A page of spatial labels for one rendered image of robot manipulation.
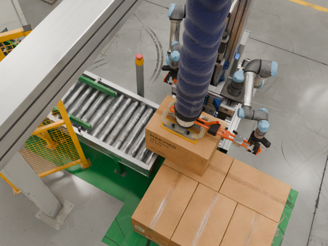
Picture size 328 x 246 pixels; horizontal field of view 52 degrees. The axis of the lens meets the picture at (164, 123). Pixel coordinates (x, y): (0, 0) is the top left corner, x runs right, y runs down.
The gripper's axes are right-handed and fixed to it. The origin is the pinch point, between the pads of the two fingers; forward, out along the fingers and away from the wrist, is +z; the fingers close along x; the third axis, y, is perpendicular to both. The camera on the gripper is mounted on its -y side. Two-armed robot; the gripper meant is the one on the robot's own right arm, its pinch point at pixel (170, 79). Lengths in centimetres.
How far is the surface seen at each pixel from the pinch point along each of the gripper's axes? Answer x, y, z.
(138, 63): 17, -44, 24
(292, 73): 176, 106, 120
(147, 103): 1, -24, 61
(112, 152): -65, -24, 61
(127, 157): -62, -9, 60
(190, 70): -37, 29, -73
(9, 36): -81, -71, -88
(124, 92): 1, -52, 61
